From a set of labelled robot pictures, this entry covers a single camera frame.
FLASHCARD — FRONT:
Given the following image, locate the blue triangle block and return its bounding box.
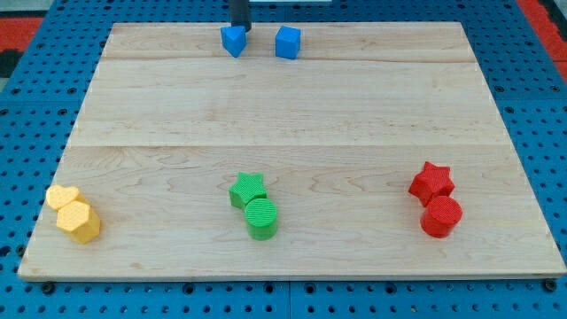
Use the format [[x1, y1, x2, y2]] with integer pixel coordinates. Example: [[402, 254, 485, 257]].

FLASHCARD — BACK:
[[221, 26, 247, 58]]

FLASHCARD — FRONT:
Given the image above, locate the blue cube block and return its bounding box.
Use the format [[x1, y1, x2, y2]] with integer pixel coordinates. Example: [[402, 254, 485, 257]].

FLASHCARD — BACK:
[[275, 26, 301, 59]]

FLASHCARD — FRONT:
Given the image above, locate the green star block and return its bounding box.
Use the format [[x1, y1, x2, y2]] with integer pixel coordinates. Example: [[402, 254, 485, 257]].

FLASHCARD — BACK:
[[229, 172, 268, 209]]

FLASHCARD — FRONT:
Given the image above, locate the green cylinder block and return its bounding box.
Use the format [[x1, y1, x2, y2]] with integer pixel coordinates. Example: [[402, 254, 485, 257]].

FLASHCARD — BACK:
[[244, 198, 278, 241]]

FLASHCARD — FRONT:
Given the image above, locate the wooden board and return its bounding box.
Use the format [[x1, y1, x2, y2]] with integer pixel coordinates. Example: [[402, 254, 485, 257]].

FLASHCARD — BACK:
[[19, 22, 566, 282]]

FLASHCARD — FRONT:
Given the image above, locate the red star block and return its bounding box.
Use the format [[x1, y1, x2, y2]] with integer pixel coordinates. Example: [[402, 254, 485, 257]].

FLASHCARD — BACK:
[[408, 161, 455, 206]]

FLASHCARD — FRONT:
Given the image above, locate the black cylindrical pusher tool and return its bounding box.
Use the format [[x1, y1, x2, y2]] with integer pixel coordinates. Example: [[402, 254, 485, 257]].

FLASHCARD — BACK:
[[229, 0, 252, 32]]

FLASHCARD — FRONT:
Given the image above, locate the red cylinder block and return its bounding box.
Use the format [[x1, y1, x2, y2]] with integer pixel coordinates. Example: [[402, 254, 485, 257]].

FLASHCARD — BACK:
[[420, 196, 463, 238]]

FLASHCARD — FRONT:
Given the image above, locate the yellow hexagon block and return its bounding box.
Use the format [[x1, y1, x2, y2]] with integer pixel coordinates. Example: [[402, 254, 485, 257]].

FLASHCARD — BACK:
[[56, 201, 101, 244]]

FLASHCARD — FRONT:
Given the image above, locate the yellow heart block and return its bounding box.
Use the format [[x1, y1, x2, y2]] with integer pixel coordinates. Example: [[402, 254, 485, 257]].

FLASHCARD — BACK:
[[45, 184, 89, 211]]

